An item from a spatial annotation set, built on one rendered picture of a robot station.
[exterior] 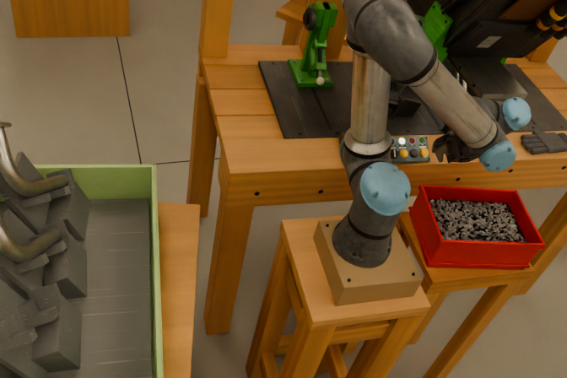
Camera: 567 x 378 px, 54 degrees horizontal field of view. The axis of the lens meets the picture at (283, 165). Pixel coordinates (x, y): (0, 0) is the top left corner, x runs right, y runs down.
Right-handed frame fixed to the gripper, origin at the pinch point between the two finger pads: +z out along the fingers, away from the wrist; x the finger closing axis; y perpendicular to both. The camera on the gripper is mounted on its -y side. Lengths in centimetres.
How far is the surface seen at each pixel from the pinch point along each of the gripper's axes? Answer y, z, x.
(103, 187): 1, 16, -93
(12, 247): 20, -18, -112
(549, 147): 0, 6, 50
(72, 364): 43, -6, -103
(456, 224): 23.2, -0.2, 0.7
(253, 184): 3, 17, -52
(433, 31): -36.0, -4.4, 5.8
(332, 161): -1.5, 12.8, -27.9
